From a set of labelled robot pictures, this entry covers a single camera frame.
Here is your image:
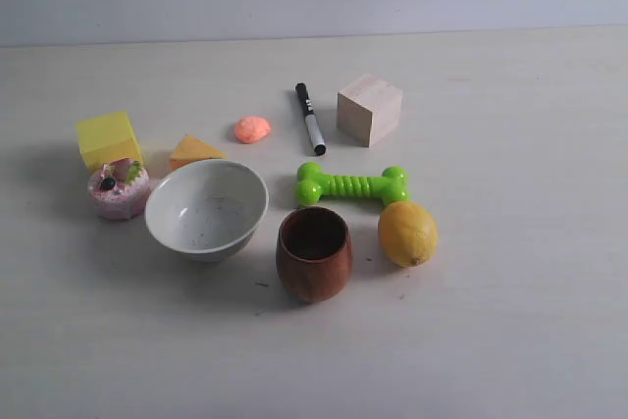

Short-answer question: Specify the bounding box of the white ceramic bowl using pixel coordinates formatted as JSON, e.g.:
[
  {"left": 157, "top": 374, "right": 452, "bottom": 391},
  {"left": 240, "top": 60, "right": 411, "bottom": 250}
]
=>
[{"left": 144, "top": 159, "right": 269, "bottom": 262}]

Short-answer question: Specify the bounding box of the small orange blob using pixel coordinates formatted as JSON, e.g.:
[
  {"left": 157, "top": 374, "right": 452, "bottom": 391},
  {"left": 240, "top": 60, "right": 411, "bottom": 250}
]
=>
[{"left": 234, "top": 116, "right": 272, "bottom": 144}]

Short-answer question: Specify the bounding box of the green bone chew toy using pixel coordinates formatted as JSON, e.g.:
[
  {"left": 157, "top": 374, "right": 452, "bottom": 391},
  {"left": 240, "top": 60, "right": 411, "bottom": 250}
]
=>
[{"left": 295, "top": 162, "right": 410, "bottom": 206}]

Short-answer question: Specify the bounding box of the yellow lemon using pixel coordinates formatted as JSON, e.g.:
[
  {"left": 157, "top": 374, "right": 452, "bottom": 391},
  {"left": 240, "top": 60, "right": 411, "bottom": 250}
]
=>
[{"left": 378, "top": 201, "right": 440, "bottom": 268}]

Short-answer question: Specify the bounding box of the light wooden cube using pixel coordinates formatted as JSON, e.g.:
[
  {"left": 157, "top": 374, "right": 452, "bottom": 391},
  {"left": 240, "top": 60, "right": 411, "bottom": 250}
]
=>
[{"left": 337, "top": 75, "right": 403, "bottom": 147}]

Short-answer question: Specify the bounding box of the black white marker pen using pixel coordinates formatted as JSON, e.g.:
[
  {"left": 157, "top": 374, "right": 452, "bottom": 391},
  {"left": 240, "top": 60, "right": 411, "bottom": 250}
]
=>
[{"left": 295, "top": 82, "right": 327, "bottom": 156}]

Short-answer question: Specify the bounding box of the orange cheese wedge toy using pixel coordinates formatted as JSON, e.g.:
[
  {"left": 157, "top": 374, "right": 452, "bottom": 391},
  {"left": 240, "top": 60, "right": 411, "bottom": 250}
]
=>
[{"left": 169, "top": 134, "right": 228, "bottom": 171}]

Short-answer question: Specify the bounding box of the brown wooden cup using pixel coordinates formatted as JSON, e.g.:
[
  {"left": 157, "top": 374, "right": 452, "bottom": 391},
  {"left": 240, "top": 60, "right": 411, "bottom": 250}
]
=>
[{"left": 276, "top": 206, "right": 353, "bottom": 303}]

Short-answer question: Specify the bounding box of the yellow foam cube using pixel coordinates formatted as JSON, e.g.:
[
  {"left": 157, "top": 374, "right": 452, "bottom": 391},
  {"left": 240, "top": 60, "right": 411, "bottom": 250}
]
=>
[{"left": 75, "top": 111, "right": 143, "bottom": 173}]

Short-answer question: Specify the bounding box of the pink toy cake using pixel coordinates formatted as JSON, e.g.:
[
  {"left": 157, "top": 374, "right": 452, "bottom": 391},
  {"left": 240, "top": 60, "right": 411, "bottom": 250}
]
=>
[{"left": 87, "top": 158, "right": 151, "bottom": 221}]

